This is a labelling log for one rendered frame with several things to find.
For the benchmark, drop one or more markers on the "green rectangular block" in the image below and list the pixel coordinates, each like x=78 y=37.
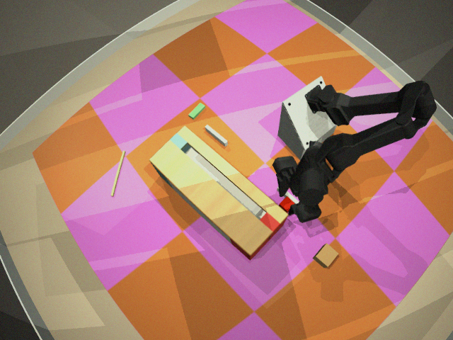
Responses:
x=196 y=111

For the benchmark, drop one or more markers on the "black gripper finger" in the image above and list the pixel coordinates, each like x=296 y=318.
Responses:
x=283 y=185
x=292 y=209

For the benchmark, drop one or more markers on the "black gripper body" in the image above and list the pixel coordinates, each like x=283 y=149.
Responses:
x=288 y=170

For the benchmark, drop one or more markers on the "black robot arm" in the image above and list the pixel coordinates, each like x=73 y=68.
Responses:
x=343 y=150

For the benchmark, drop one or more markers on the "small red block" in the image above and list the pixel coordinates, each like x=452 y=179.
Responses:
x=285 y=204

